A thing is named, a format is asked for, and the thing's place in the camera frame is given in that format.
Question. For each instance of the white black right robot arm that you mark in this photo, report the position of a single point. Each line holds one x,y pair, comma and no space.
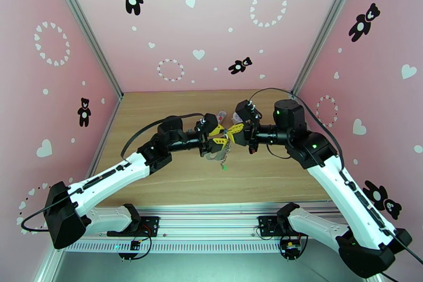
347,198

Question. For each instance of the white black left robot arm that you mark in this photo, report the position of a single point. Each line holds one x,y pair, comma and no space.
105,178

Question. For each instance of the clear pencil lead case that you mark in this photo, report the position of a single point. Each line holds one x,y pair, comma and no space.
222,115

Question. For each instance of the black power connector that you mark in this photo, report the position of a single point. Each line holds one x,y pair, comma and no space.
134,245
290,248

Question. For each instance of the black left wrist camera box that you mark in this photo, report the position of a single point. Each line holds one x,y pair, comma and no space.
210,122

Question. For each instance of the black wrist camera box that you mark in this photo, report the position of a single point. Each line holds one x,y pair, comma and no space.
210,122
246,110

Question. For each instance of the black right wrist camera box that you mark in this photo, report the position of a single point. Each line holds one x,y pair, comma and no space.
246,110

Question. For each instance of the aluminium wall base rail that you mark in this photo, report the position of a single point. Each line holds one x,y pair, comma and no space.
112,115

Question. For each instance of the aluminium mounting rail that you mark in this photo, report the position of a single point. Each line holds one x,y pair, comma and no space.
211,221

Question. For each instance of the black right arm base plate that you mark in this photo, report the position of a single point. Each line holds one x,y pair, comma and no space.
264,225

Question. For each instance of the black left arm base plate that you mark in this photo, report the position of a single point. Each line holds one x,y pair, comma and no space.
153,225

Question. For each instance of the aluminium frame post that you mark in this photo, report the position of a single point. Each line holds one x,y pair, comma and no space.
82,26
327,26

